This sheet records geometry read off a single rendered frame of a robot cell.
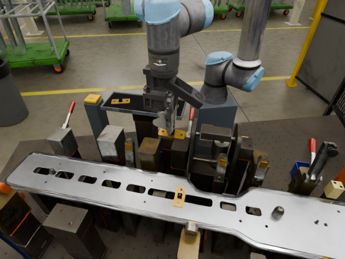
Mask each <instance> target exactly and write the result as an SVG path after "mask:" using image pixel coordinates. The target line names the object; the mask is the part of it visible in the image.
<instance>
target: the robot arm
mask: <svg viewBox="0 0 345 259"><path fill-rule="evenodd" d="M271 4H272V0H246V6H245V12H244V18H243V24H242V30H241V37H240V43H239V48H238V54H237V56H235V57H234V58H233V59H232V57H233V56H232V54H231V53H230V52H225V51H218V52H213V53H211V54H209V55H208V56H207V58H206V63H205V65H206V66H205V75H204V83H203V85H202V87H201V89H200V92H199V91H197V90H196V89H195V88H193V87H192V86H190V85H189V84H187V83H186V82H184V81H183V80H181V79H180V78H179V77H177V76H176V75H177V74H178V67H179V53H180V38H182V37H184V36H187V35H190V34H192V33H195V32H200V31H202V30H203V29H205V28H207V27H208V26H209V25H210V24H211V22H212V20H213V16H214V10H213V6H212V4H211V2H210V1H209V0H135V1H134V5H133V7H134V11H135V14H136V16H137V18H138V19H140V20H141V21H144V22H146V34H147V47H148V60H149V64H147V65H146V67H145V68H143V74H144V75H146V85H145V86H144V88H145V90H144V92H143V102H144V109H145V110H150V111H151V112H158V116H159V118H158V119H154V120H153V124H154V125H155V126H157V127H160V128H163V129H165V130H166V131H167V134H168V135H171V133H172V132H173V130H174V129H173V128H174V127H175V124H176V117H177V108H178V97H180V98H181V99H183V100H184V101H186V102H187V103H189V104H190V105H192V106H193V107H195V108H196V109H200V108H201V107H202V106H203V104H204V102H205V103H208V104H222V103H225V102H226V101H227V99H228V90H227V85H229V86H232V87H235V88H237V89H240V90H243V91H246V92H250V91H252V90H254V89H255V87H256V86H257V85H258V83H259V82H260V80H261V78H262V76H263V73H264V68H262V67H260V65H261V60H260V58H259V53H260V49H261V45H262V41H263V37H264V32H265V28H266V24H267V20H268V16H269V12H270V8H271Z"/></svg>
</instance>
